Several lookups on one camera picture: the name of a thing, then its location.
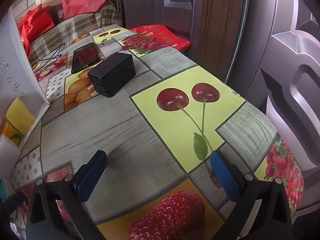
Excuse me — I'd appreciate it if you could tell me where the black smartphone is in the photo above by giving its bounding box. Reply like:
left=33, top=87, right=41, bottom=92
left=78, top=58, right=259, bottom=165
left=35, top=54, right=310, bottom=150
left=71, top=42, right=102, bottom=74

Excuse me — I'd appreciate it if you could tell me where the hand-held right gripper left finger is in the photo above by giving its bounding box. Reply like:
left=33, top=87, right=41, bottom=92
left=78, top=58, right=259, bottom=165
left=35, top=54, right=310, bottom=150
left=26, top=150, right=108, bottom=240

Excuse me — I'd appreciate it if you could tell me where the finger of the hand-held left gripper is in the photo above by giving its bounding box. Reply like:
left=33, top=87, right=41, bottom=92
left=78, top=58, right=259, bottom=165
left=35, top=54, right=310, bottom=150
left=4, top=192, right=27, bottom=214

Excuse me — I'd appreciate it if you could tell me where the white box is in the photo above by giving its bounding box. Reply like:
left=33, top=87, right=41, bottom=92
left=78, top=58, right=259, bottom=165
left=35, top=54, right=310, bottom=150
left=0, top=5, right=50, bottom=180

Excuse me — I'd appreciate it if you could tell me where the black cable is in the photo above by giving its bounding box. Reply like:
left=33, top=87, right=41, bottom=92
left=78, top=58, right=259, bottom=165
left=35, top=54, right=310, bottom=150
left=32, top=42, right=67, bottom=73

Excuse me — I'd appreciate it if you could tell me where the plaid blanket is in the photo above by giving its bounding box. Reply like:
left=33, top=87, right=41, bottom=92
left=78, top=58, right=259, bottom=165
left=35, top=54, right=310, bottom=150
left=26, top=2, right=124, bottom=64

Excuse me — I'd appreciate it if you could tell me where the black power adapter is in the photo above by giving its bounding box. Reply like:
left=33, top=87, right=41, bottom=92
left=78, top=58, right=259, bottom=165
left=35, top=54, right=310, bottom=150
left=87, top=52, right=137, bottom=98

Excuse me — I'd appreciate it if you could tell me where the red printed bag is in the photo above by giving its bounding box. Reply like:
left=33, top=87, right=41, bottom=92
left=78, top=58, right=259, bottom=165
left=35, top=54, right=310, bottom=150
left=130, top=24, right=192, bottom=53

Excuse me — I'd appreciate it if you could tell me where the yellow sponge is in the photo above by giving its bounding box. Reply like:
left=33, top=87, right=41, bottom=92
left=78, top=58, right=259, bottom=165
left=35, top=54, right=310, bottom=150
left=5, top=97, right=36, bottom=134

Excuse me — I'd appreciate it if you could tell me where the yellow printed packet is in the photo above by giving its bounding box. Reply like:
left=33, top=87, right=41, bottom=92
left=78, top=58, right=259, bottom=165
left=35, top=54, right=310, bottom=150
left=1, top=121, right=24, bottom=145

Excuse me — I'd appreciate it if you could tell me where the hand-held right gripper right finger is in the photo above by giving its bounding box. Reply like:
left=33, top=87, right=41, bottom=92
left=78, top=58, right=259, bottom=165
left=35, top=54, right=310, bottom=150
left=210, top=150, right=293, bottom=240

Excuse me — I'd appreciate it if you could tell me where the red tote bag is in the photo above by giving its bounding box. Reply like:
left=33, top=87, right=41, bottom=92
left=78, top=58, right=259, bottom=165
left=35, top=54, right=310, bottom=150
left=17, top=4, right=55, bottom=55

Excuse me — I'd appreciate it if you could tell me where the fruit printed tablecloth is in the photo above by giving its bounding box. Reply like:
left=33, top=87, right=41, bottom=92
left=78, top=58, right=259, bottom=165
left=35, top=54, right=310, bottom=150
left=10, top=24, right=305, bottom=240

